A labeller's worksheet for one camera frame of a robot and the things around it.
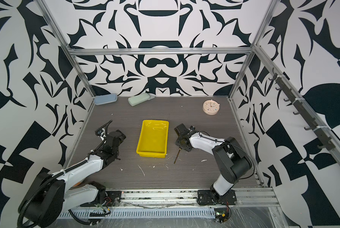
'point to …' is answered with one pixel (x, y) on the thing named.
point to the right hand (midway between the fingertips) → (180, 143)
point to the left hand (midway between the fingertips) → (115, 132)
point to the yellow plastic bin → (153, 138)
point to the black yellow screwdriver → (180, 149)
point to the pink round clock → (211, 107)
